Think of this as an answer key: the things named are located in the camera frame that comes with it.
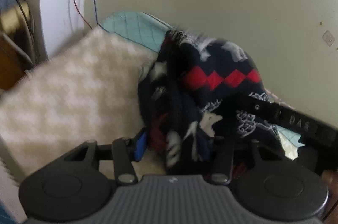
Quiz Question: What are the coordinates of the navy reindeer pattern sweater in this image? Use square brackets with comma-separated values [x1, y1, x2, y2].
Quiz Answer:
[138, 30, 283, 175]

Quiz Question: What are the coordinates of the pink wall sticker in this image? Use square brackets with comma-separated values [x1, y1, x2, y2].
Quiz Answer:
[323, 30, 335, 46]

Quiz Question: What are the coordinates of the teal quilted mattress pad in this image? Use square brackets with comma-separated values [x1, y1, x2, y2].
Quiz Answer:
[100, 11, 173, 53]

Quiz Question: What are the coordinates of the beige zigzag patterned bedsheet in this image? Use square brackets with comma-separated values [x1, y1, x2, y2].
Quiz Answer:
[1, 28, 156, 182]

